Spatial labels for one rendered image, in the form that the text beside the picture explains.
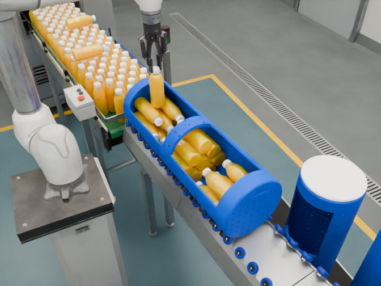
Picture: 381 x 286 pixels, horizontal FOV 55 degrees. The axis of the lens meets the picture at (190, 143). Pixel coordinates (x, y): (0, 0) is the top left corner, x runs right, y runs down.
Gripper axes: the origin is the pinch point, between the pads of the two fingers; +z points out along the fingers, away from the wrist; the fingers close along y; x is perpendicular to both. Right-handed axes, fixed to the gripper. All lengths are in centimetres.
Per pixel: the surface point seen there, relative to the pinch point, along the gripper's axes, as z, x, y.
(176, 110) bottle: 22.5, -10.4, 4.7
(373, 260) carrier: 48, -110, 36
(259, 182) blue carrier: 12, -75, 0
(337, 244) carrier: 63, -92, 41
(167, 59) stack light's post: 32, 52, 35
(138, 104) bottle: 22.5, 5.0, -8.3
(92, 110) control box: 32.0, 25.9, -26.6
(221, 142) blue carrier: 27.3, -36.9, 12.8
